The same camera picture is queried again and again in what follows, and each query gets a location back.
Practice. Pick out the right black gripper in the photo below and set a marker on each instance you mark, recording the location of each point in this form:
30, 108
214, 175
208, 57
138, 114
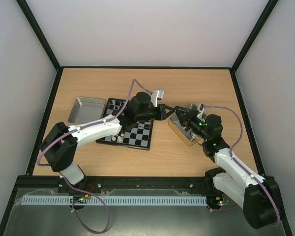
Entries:
185, 118

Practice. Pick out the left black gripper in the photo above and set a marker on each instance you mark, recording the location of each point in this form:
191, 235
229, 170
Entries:
162, 115

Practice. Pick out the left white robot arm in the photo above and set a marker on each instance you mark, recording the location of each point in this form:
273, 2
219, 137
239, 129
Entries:
61, 143

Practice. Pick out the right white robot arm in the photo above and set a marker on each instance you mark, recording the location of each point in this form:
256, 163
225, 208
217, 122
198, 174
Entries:
259, 197

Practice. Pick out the gold metal tin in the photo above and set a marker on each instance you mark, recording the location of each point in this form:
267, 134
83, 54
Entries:
188, 137

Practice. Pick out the black and grey chessboard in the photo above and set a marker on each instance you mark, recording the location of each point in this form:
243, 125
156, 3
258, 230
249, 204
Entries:
138, 137

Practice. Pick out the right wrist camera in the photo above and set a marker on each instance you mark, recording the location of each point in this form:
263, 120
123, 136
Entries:
201, 112

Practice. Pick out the metal base plate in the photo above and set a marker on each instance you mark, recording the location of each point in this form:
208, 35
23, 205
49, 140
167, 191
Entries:
75, 220

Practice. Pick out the light blue cable duct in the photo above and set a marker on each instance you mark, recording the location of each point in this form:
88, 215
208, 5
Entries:
114, 201

